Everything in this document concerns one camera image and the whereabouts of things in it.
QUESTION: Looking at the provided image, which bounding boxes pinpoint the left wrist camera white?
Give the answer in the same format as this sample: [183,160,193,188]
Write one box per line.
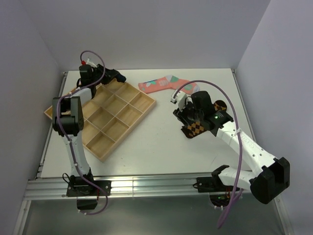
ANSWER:
[81,57,97,68]

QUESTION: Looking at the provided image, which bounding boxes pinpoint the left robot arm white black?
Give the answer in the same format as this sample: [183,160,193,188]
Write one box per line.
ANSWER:
[52,62,126,195]

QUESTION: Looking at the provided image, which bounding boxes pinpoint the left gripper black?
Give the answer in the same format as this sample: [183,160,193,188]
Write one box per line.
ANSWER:
[91,64,118,86]

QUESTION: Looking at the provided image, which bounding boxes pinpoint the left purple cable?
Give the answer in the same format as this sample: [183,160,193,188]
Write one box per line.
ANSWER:
[56,50,110,216]

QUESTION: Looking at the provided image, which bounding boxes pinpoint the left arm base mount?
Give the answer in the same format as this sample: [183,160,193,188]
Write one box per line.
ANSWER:
[62,172,112,213]

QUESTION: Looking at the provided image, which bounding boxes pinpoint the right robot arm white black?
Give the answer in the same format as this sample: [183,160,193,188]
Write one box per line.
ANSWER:
[171,91,290,204]

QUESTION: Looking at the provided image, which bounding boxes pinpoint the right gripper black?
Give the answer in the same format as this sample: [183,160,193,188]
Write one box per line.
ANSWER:
[173,98,203,127]

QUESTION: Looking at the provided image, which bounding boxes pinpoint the brown orange argyle sock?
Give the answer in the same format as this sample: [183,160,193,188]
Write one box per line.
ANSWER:
[181,100,227,139]

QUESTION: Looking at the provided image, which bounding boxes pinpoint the navy ankle sock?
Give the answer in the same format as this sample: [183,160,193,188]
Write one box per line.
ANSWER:
[115,74,127,83]

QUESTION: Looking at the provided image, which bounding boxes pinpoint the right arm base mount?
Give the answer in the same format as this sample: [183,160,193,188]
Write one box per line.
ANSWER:
[192,165,233,209]

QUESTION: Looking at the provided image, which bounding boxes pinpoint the wooden compartment tray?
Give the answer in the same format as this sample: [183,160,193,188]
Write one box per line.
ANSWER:
[44,80,157,163]

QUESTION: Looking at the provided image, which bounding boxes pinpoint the aluminium frame rail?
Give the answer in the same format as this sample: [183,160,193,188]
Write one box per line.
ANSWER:
[23,171,281,200]

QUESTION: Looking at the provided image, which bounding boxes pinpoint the pink patterned sock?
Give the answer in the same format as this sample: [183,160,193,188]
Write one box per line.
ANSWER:
[138,75,200,94]

